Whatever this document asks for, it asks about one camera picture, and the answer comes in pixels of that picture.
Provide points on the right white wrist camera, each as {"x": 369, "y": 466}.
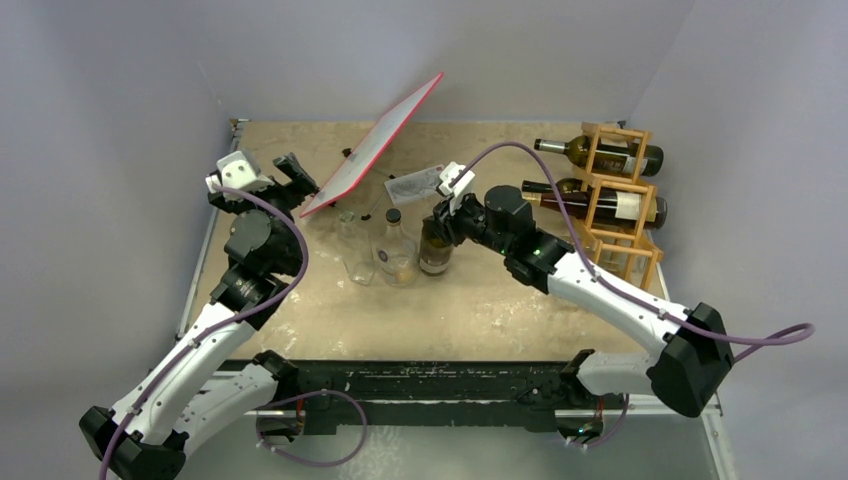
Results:
{"x": 455, "y": 182}

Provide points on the clear white-label wine bottle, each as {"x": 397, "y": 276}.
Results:
{"x": 395, "y": 252}

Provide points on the empty clear glass bottle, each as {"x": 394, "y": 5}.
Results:
{"x": 355, "y": 249}

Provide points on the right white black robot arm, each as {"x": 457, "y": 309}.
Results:
{"x": 684, "y": 359}

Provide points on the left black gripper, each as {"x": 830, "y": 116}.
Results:
{"x": 296, "y": 189}

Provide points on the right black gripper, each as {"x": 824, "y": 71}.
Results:
{"x": 443, "y": 219}

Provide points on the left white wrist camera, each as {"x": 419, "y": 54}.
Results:
{"x": 237, "y": 171}

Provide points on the green wine bottle bottom row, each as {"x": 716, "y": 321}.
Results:
{"x": 434, "y": 253}

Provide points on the wooden wine rack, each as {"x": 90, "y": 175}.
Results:
{"x": 594, "y": 182}

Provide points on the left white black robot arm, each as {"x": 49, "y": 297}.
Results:
{"x": 152, "y": 431}

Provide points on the black wire whiteboard stand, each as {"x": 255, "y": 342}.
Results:
{"x": 359, "y": 199}

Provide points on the aluminium table edge rail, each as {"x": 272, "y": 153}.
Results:
{"x": 238, "y": 126}

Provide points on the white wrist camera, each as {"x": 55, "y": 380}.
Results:
{"x": 455, "y": 182}
{"x": 237, "y": 171}

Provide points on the red wine bottle gold cap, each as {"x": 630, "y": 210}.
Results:
{"x": 617, "y": 208}

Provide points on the pink framed whiteboard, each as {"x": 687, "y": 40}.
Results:
{"x": 356, "y": 165}

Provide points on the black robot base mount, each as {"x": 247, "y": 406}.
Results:
{"x": 539, "y": 397}

